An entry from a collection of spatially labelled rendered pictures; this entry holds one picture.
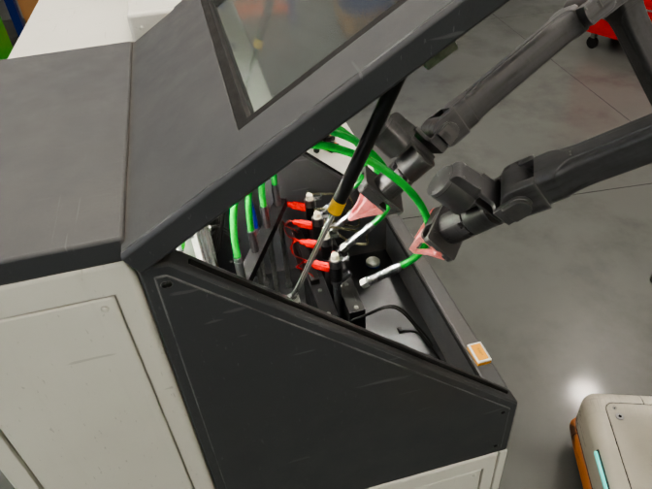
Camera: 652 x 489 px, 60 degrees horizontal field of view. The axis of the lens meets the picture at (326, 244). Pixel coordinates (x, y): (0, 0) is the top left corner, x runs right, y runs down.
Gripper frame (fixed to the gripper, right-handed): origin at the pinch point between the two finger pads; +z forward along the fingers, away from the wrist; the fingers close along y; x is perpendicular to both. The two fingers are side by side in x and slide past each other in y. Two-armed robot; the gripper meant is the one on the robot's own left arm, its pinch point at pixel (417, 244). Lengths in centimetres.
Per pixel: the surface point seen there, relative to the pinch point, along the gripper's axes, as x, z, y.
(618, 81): 154, 126, -354
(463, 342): 25.1, 11.2, 2.9
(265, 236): -19.0, 32.8, 0.5
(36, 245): -47, -10, 44
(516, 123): 101, 150, -262
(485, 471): 46, 17, 20
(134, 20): -68, 22, -13
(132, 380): -28, 5, 48
